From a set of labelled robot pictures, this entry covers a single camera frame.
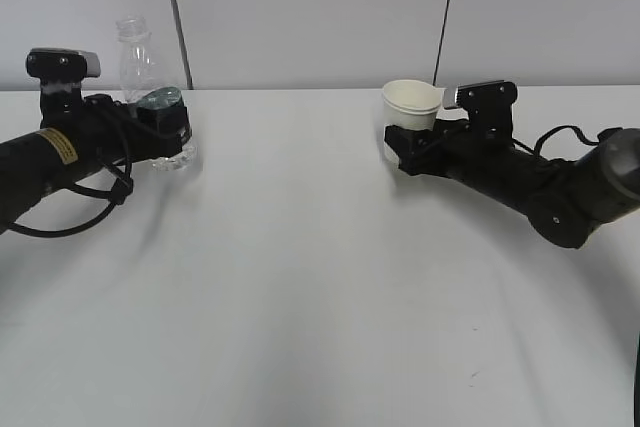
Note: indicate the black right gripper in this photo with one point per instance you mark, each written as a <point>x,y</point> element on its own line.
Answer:
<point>463,150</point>

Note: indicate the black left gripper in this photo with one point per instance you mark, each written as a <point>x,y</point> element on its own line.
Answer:
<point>78,136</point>

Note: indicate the white paper cup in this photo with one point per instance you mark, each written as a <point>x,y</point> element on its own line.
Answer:
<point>410,104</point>

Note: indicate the clear water bottle green label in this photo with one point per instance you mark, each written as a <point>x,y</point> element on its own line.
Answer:
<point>143,74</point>

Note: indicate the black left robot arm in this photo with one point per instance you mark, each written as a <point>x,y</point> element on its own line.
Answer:
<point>21,188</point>

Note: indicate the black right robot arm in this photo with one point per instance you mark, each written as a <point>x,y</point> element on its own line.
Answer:
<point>564,201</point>

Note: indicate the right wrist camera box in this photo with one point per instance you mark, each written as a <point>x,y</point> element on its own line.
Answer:
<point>488,106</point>

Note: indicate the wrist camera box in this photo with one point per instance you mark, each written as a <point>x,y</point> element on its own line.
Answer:
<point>488,106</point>
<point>62,65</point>

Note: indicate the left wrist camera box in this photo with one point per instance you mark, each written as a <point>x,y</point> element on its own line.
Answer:
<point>62,65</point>

